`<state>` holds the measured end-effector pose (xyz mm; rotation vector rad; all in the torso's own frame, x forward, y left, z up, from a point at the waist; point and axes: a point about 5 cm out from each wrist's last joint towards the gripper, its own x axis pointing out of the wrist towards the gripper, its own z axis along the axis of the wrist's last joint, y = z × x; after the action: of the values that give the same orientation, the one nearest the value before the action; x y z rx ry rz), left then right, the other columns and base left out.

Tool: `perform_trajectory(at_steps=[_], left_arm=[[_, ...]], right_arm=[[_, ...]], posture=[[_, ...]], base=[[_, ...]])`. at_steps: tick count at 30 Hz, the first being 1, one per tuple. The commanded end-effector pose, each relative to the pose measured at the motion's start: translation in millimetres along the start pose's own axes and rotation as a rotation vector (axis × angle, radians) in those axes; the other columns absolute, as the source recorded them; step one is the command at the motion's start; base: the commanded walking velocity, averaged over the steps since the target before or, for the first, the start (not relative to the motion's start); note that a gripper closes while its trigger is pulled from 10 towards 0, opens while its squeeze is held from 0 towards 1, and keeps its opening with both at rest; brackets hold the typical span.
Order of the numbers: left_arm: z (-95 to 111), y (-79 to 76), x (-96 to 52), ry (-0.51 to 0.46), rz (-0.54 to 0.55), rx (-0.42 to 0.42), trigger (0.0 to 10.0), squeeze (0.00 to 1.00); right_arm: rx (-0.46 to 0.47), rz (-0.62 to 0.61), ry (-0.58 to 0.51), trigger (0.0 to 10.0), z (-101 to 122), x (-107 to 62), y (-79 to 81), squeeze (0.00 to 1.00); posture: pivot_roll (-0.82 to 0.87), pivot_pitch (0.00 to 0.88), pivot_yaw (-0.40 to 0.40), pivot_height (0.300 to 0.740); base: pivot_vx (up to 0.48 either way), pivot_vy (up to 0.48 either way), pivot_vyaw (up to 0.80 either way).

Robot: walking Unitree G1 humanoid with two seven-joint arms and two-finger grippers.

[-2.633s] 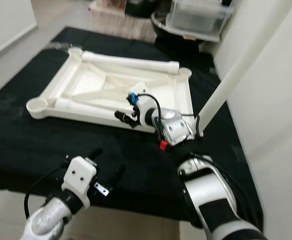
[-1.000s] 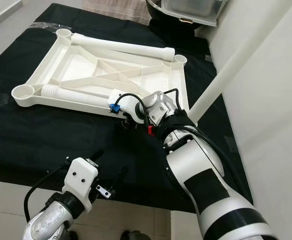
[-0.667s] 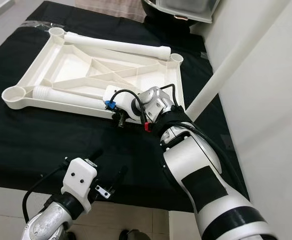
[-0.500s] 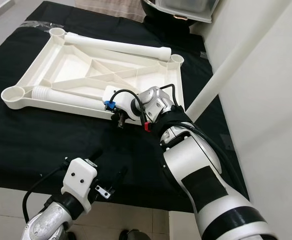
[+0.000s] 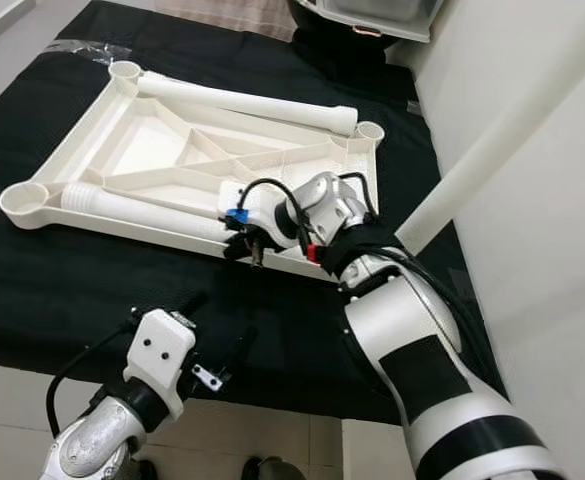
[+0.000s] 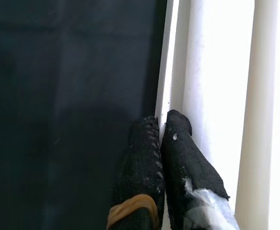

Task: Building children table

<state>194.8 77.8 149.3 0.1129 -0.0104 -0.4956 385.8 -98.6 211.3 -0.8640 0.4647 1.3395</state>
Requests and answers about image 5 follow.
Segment grey right robot foot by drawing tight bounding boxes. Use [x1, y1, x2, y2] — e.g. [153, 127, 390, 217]
[242, 455, 308, 480]

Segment grey robot foot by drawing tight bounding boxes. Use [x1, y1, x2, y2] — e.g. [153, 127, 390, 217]
[122, 460, 183, 480]
[242, 455, 308, 480]

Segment grey left robot foot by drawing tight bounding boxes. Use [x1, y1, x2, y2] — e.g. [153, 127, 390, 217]
[122, 460, 183, 480]

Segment black wok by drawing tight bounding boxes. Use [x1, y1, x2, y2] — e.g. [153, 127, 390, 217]
[287, 0, 423, 51]

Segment beige patterned cloth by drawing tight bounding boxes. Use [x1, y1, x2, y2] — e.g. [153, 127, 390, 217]
[157, 0, 293, 29]

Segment clear tape strip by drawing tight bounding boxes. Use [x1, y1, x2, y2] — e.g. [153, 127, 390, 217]
[47, 38, 133, 63]

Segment clear plastic storage box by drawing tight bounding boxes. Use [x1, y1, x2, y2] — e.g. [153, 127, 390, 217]
[317, 0, 448, 41]

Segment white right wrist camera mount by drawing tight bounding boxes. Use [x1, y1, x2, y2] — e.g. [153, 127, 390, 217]
[217, 183, 263, 223]

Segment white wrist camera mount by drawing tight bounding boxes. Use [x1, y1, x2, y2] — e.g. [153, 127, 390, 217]
[122, 308, 198, 396]
[217, 183, 263, 223]

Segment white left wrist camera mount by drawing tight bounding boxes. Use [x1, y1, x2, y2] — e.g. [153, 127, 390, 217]
[122, 308, 198, 396]

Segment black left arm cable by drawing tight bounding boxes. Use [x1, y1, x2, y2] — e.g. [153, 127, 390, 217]
[44, 312, 138, 441]

